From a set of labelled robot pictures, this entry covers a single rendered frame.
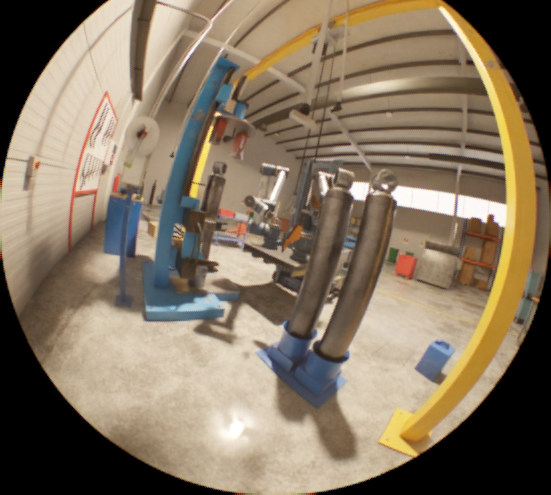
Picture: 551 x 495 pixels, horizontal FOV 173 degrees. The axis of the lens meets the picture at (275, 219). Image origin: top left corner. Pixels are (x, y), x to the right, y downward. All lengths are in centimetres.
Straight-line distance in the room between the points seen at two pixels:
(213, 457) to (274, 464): 31
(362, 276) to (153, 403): 148
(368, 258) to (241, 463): 136
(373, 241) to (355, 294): 32
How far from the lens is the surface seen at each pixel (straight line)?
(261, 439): 130
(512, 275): 118
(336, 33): 286
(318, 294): 131
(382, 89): 621
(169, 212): 196
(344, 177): 130
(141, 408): 135
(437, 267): 826
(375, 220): 109
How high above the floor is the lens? 121
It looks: 1 degrees down
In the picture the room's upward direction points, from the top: 14 degrees clockwise
